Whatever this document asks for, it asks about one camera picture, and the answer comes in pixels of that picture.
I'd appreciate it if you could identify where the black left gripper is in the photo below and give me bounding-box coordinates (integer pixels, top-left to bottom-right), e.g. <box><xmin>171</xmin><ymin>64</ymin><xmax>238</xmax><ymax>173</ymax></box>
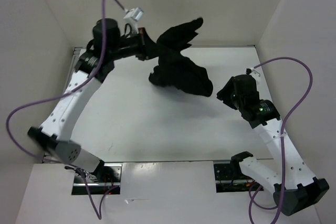
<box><xmin>109</xmin><ymin>28</ymin><xmax>167</xmax><ymax>62</ymax></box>

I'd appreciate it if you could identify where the black pleated skirt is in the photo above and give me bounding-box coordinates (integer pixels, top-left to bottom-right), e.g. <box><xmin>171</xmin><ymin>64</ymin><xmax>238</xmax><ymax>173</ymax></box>
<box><xmin>149</xmin><ymin>17</ymin><xmax>213</xmax><ymax>97</ymax></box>

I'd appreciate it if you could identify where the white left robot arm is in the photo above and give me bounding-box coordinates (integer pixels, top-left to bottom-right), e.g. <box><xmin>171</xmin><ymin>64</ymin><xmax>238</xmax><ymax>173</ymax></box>
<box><xmin>28</xmin><ymin>18</ymin><xmax>153</xmax><ymax>182</ymax></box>

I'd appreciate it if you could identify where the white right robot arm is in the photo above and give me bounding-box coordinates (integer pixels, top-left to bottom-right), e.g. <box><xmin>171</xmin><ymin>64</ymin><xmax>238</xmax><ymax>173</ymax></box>
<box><xmin>217</xmin><ymin>74</ymin><xmax>330</xmax><ymax>216</ymax></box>

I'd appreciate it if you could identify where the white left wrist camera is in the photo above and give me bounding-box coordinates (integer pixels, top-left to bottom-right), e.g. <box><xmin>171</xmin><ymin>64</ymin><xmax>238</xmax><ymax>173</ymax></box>
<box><xmin>123</xmin><ymin>7</ymin><xmax>144</xmax><ymax>22</ymax></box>

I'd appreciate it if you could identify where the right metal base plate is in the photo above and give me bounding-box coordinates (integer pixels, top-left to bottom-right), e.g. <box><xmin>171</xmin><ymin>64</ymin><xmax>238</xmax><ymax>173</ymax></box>
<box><xmin>213</xmin><ymin>160</ymin><xmax>255</xmax><ymax>193</ymax></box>

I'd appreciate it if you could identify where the metal base plate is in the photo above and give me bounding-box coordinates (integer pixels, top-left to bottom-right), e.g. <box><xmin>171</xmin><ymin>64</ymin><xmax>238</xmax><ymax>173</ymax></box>
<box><xmin>71</xmin><ymin>163</ymin><xmax>122</xmax><ymax>196</ymax></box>
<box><xmin>213</xmin><ymin>160</ymin><xmax>255</xmax><ymax>193</ymax></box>

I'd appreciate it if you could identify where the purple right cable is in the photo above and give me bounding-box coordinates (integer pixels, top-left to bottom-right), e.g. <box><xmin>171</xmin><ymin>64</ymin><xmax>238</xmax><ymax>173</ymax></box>
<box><xmin>248</xmin><ymin>57</ymin><xmax>313</xmax><ymax>224</ymax></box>

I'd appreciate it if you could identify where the purple cable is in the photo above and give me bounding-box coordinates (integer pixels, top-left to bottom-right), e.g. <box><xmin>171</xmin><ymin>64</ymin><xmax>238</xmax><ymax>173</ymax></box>
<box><xmin>5</xmin><ymin>0</ymin><xmax>130</xmax><ymax>220</ymax></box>
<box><xmin>248</xmin><ymin>57</ymin><xmax>313</xmax><ymax>224</ymax></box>

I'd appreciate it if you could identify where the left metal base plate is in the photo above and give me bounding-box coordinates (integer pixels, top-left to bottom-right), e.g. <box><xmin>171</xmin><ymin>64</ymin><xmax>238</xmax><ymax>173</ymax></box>
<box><xmin>71</xmin><ymin>163</ymin><xmax>122</xmax><ymax>196</ymax></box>

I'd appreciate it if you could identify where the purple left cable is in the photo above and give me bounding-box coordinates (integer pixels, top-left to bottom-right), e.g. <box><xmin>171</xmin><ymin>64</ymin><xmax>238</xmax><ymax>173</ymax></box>
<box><xmin>5</xmin><ymin>0</ymin><xmax>130</xmax><ymax>220</ymax></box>

